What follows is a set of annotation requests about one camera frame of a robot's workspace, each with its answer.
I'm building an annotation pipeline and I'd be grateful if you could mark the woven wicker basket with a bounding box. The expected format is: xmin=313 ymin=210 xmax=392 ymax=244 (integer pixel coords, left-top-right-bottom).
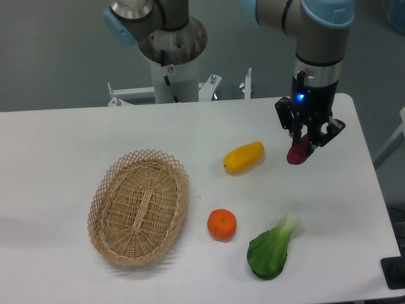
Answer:
xmin=87 ymin=149 xmax=189 ymax=267

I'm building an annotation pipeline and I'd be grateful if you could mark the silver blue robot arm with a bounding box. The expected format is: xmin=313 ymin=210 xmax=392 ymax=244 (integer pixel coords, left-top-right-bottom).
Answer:
xmin=103 ymin=1 xmax=354 ymax=164

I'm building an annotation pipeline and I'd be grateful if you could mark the white frame at right edge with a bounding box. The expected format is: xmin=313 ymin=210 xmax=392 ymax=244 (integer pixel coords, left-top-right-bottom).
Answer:
xmin=373 ymin=108 xmax=404 ymax=170

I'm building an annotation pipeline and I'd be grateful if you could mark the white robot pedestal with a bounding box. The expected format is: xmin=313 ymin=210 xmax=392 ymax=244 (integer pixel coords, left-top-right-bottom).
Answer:
xmin=149 ymin=59 xmax=199 ymax=104

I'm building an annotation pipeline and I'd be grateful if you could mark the black device at table edge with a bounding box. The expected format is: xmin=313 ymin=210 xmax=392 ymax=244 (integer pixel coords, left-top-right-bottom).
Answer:
xmin=380 ymin=256 xmax=404 ymax=290

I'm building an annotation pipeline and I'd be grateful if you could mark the purple sweet potato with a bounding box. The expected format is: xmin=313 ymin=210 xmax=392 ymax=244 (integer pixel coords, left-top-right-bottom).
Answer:
xmin=287 ymin=134 xmax=317 ymax=165

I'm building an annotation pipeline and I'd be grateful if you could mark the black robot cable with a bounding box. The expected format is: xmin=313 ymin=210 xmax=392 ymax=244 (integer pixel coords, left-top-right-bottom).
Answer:
xmin=159 ymin=49 xmax=180 ymax=104

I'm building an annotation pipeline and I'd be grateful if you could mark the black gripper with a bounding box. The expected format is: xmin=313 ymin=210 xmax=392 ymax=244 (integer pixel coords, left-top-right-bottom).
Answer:
xmin=275 ymin=71 xmax=346 ymax=154

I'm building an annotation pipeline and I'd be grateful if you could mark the green bok choy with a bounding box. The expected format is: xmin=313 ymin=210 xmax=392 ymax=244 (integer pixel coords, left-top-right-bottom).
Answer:
xmin=246 ymin=213 xmax=301 ymax=280

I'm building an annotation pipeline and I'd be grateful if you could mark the yellow mango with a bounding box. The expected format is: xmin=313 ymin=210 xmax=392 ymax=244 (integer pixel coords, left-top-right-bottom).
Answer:
xmin=223 ymin=141 xmax=265 ymax=174

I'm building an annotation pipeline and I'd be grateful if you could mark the orange tangerine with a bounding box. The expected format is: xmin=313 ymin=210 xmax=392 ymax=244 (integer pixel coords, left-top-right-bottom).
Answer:
xmin=207 ymin=209 xmax=237 ymax=241

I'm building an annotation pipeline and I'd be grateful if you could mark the white metal base frame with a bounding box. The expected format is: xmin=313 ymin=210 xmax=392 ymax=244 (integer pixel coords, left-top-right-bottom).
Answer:
xmin=106 ymin=67 xmax=254 ymax=106

